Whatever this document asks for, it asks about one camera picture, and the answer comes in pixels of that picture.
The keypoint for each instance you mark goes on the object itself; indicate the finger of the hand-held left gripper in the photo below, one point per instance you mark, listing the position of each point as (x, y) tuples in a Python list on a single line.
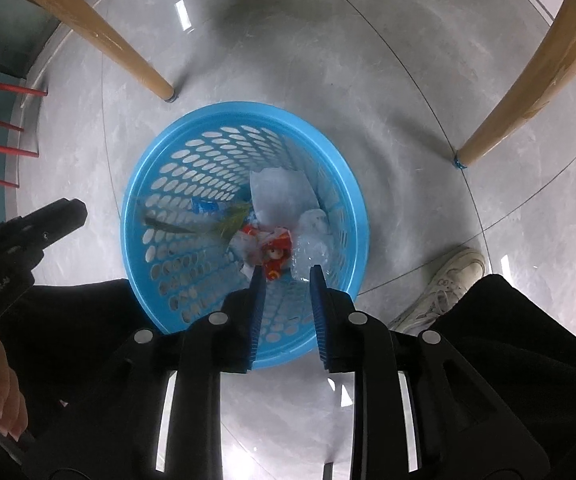
[(62, 217)]

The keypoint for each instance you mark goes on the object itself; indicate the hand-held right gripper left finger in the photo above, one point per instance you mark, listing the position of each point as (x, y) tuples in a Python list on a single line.
[(255, 310)]

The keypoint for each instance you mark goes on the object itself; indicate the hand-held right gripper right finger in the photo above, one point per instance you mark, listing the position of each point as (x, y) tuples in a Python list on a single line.
[(318, 310)]

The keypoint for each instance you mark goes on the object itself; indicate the red wrapper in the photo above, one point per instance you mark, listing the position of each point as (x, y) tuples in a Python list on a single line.
[(274, 255)]

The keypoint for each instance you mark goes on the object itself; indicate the clear plastic bag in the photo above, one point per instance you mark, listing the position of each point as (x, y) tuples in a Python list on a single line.
[(313, 245)]

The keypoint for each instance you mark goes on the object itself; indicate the green wrapper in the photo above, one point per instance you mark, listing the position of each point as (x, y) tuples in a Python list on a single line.
[(227, 220)]

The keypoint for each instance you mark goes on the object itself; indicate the small blue wrapper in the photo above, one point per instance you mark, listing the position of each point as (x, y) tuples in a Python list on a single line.
[(205, 205)]

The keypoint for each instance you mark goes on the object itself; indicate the white plastic bag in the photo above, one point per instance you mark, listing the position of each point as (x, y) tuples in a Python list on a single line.
[(278, 195)]

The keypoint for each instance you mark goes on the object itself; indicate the blue plastic waste basket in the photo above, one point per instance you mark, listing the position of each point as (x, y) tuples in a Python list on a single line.
[(177, 160)]

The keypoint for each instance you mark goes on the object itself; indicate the person's left leg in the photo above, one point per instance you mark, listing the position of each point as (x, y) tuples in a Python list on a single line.
[(77, 320)]

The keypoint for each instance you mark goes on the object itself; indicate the person's leg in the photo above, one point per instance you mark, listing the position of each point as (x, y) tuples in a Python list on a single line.
[(77, 320), (543, 350)]

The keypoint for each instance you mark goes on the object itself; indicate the white sneaker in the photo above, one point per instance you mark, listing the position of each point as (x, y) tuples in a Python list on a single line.
[(448, 280)]

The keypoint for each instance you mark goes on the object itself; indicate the round table with wooden legs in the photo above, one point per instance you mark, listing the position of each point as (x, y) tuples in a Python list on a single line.
[(117, 45)]

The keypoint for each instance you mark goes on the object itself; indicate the person's right leg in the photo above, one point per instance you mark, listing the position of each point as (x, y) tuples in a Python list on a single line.
[(543, 350)]

